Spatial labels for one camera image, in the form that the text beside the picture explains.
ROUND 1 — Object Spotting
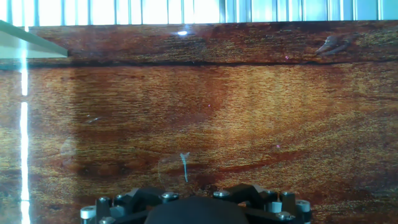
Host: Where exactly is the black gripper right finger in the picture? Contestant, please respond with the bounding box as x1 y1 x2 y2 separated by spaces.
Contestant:
213 183 312 224

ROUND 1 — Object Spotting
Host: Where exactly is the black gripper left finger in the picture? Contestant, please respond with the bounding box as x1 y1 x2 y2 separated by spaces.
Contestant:
80 186 180 224

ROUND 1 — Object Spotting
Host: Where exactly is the beige shelf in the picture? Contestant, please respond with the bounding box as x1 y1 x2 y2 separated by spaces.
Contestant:
0 20 68 60

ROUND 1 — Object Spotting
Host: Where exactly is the red-brown wooden board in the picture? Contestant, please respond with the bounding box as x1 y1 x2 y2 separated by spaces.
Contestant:
0 20 398 224

